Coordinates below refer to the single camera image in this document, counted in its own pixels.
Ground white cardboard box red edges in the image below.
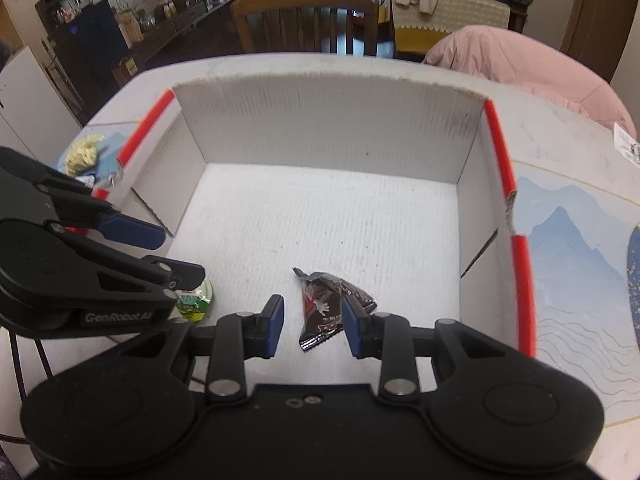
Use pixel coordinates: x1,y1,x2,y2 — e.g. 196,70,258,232
65,73,538,391

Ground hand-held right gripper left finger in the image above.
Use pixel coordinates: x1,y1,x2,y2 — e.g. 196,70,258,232
127,294,286,403

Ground wooden dining chair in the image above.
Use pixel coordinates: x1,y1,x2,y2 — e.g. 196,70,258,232
230,0,381,57

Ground dark brown snack packet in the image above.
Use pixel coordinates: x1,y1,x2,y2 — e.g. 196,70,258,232
292,267,378,354

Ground black cable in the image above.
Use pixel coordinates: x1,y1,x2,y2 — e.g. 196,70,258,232
0,324,53,447

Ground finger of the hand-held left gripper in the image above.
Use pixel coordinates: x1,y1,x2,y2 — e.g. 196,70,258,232
46,222,207,304
0,146,167,251

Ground cream sofa throw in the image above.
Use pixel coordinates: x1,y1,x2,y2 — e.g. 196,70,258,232
390,0,512,57

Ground green snack packet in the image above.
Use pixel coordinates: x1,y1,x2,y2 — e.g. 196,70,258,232
172,280,215,322

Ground black cabinet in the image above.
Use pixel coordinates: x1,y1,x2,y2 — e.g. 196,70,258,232
35,0,135,126

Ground white snack packet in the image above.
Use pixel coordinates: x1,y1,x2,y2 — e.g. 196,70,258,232
612,122,640,167

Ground mountain print table mat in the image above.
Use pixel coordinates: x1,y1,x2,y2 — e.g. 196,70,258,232
50,119,640,431

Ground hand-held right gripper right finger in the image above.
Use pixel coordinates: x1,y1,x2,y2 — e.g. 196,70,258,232
341,297,516,403

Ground wooden door frame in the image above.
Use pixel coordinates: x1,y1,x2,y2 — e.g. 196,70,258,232
559,0,637,82

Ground brown paper bag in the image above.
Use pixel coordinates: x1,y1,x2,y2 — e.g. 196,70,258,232
116,10,145,45

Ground dark wooden tv cabinet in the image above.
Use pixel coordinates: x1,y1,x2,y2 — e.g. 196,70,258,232
112,0,259,87

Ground white cabinet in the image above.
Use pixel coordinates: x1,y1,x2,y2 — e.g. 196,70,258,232
0,45,84,167

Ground pale yellow noodle snack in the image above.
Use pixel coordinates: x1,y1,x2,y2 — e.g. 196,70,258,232
64,134,107,178

